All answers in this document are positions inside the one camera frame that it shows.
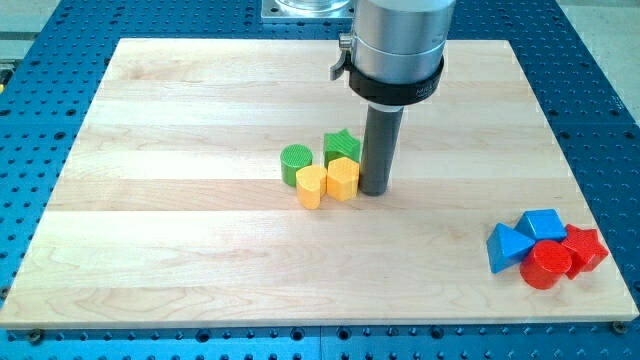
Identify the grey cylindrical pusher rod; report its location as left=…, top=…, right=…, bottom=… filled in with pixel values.
left=359, top=103, right=404, bottom=196

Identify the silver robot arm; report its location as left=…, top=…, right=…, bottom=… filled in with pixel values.
left=330, top=0, right=456, bottom=196

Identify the green star block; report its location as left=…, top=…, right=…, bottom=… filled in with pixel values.
left=323, top=129, right=361, bottom=167

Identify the blue cube block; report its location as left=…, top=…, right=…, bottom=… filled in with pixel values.
left=515, top=209, right=567, bottom=241

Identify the red star block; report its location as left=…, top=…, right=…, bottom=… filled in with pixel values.
left=561, top=224, right=609, bottom=280

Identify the yellow hexagon block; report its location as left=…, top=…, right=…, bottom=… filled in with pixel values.
left=327, top=157, right=360, bottom=201

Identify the yellow heart block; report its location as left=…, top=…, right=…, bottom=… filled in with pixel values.
left=296, top=165, right=327, bottom=210

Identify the green cylinder block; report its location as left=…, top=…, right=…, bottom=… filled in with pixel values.
left=280, top=144, right=313, bottom=187

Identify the blue triangle block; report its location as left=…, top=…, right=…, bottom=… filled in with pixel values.
left=486, top=223, right=535, bottom=274

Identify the light wooden board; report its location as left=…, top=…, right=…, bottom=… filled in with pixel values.
left=1, top=39, right=638, bottom=329

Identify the red cylinder block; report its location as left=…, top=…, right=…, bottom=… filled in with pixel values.
left=520, top=240, right=572, bottom=290

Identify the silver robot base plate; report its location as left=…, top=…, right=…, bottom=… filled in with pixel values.
left=261, top=0, right=356, bottom=21

